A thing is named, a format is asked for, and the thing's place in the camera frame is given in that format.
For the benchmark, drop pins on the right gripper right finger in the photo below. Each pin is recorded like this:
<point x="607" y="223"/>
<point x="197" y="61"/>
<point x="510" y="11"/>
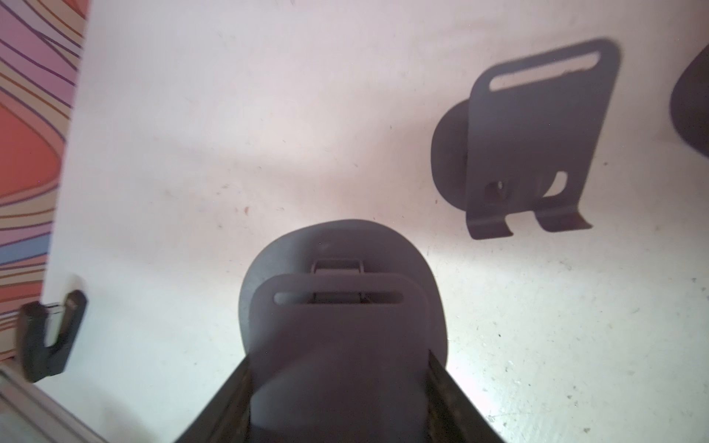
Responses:
<point x="451" y="415"/>

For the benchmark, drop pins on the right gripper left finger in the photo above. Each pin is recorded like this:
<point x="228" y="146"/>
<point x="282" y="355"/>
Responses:
<point x="226" y="418"/>

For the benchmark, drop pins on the grey phone stand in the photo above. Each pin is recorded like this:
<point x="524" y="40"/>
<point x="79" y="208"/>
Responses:
<point x="339" y="320"/>
<point x="526" y="148"/>

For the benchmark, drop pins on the black stapler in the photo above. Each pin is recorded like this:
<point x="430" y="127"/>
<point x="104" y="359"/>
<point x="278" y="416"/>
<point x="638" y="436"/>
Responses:
<point x="39" y="359"/>

